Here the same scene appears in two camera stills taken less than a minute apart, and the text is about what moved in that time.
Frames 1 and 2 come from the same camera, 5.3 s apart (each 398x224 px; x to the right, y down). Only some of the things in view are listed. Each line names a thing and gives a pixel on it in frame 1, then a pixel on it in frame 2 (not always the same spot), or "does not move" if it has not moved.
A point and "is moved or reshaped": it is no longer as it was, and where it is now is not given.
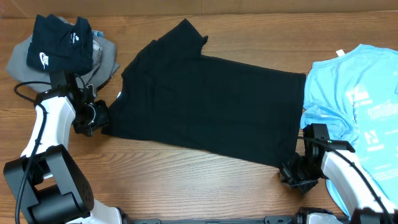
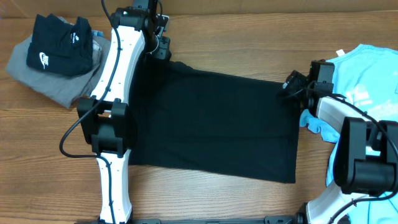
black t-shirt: [171, 93] is moved or reshaped
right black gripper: [286, 173] to [291, 81]
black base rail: [268, 219] does not move
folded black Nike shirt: [59, 46] does not move
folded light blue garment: [97, 33] does not move
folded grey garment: [104, 63] does not move
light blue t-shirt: [354, 93] does not move
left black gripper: [103, 119] to [161, 51]
